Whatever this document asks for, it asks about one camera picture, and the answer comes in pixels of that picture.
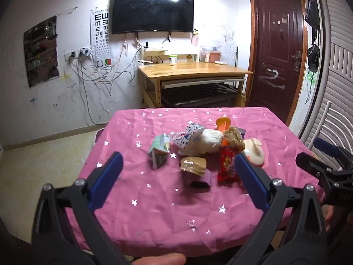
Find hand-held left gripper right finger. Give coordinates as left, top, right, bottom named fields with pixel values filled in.
left=226, top=152, right=329, bottom=265

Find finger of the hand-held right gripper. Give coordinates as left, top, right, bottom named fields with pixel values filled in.
left=296, top=152, right=353, bottom=196
left=313, top=137, right=353, bottom=172

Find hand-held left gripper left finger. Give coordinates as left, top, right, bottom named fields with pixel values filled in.
left=31, top=151, right=130, bottom=265

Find white tissue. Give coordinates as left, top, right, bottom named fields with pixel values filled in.
left=178, top=129, right=224, bottom=155

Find person's right hand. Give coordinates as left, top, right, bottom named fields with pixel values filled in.
left=325, top=206, right=335, bottom=231

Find person's left hand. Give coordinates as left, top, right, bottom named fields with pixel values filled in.
left=132, top=253, right=187, bottom=265

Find red snack wrapper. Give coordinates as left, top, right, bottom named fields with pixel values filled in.
left=217, top=146, right=241, bottom=183

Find white metal chair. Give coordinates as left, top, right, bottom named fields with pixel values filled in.
left=306, top=101, right=353, bottom=169

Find brown fluffy ball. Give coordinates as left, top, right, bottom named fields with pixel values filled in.
left=223, top=126, right=245, bottom=151

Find purple wrapper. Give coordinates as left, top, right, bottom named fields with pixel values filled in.
left=184, top=170, right=213, bottom=189

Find pink star tablecloth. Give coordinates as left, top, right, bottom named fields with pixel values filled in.
left=66, top=106, right=326, bottom=257

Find green white drink carton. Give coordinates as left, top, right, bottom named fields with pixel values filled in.
left=148, top=134, right=171, bottom=169

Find gold foil wrapped packet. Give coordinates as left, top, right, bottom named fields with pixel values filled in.
left=180, top=156, right=207, bottom=176

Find orange translucent lid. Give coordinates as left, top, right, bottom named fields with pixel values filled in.
left=215, top=117, right=231, bottom=131

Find white louvred door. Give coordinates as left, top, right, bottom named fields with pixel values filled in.
left=299, top=0, right=353, bottom=172

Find patterned paper wrapper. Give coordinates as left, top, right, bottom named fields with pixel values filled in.
left=169, top=124, right=205, bottom=150

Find black hanging bag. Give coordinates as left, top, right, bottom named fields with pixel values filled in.
left=305, top=0, right=320, bottom=28
left=307, top=44, right=321, bottom=72

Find dark brown door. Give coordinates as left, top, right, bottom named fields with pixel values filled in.
left=248, top=0, right=309, bottom=125

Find wooden desk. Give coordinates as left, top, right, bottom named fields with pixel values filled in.
left=137, top=61, right=253, bottom=109

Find pink box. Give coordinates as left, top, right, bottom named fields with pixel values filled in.
left=205, top=51, right=222, bottom=63

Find white power strip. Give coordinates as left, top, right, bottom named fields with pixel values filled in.
left=64, top=47, right=93, bottom=61

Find eye chart poster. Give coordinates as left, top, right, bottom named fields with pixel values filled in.
left=90, top=9, right=113, bottom=68

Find bundle of hanging cables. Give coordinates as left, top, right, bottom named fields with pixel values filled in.
left=69, top=33, right=144, bottom=125

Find wall niche with shelves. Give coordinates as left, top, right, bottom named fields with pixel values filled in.
left=23, top=15, right=60, bottom=88

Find black wall television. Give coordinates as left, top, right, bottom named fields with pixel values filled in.
left=111, top=0, right=194, bottom=35

